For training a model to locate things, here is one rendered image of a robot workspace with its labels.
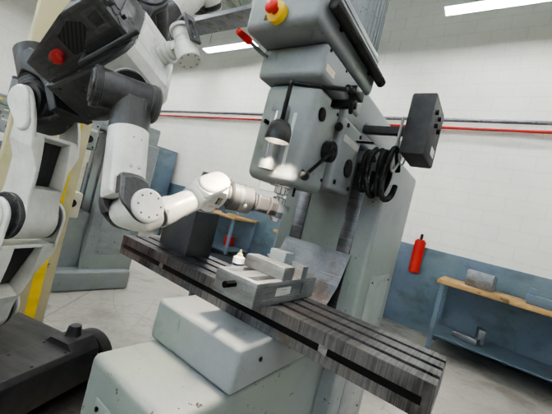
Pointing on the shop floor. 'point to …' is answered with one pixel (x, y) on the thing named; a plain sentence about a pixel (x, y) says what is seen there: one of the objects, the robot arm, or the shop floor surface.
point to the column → (325, 234)
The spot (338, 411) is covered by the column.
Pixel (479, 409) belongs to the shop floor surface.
